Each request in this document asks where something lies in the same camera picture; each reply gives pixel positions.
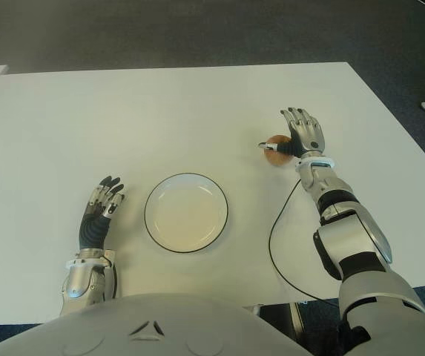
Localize white plate with black rim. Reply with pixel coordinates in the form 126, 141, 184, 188
144, 171, 231, 255

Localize grey robot torso shell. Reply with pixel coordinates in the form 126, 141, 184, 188
0, 292, 312, 356

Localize red yellow apple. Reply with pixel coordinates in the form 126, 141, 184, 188
263, 135, 294, 167

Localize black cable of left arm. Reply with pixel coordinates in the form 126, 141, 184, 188
108, 259, 119, 300

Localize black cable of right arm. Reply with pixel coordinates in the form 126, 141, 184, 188
268, 177, 341, 302

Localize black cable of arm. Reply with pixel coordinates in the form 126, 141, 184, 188
268, 177, 341, 302
108, 259, 119, 300

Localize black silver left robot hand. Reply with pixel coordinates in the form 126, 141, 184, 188
77, 175, 126, 251

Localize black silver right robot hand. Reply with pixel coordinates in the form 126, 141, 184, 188
257, 107, 326, 159

